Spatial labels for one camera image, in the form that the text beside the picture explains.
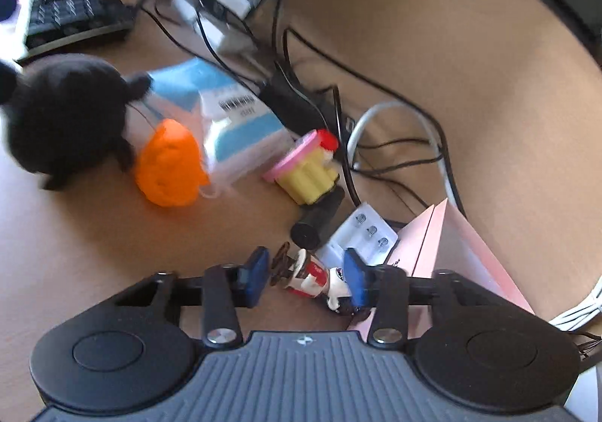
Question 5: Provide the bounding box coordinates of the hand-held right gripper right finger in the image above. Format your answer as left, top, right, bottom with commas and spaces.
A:
343, 249, 511, 348

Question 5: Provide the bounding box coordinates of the white blister pack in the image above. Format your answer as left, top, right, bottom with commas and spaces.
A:
315, 202, 400, 270

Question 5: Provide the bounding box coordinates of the black cylinder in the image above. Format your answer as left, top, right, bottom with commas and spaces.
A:
290, 187, 345, 250

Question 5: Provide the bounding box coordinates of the red and white figurine toy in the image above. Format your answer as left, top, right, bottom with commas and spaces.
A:
270, 242, 372, 315

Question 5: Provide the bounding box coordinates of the blue and white packet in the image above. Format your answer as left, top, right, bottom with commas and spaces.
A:
125, 59, 297, 197

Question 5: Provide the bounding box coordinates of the pink cardboard box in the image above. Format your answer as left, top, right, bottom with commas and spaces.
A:
348, 197, 537, 340

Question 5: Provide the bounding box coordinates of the black plush toy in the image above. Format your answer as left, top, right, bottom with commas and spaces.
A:
0, 54, 151, 191

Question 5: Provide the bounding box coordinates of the black adapter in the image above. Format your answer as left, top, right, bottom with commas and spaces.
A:
258, 74, 330, 136

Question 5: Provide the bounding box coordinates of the grey cable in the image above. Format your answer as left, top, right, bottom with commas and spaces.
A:
347, 102, 459, 211

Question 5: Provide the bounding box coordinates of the white adapter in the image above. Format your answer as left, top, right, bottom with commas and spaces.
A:
172, 0, 264, 60

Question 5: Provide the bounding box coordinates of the white cable bundle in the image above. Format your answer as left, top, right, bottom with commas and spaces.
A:
548, 276, 602, 332

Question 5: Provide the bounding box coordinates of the orange soft toy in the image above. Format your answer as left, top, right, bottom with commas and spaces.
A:
135, 118, 210, 207

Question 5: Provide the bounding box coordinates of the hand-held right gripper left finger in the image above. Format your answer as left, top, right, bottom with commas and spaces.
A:
113, 247, 271, 348

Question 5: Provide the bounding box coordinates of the black cable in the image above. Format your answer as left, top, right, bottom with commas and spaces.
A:
281, 28, 466, 218

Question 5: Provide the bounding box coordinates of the yellow and pink cupcake toy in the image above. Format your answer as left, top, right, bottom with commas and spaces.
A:
262, 129, 340, 206

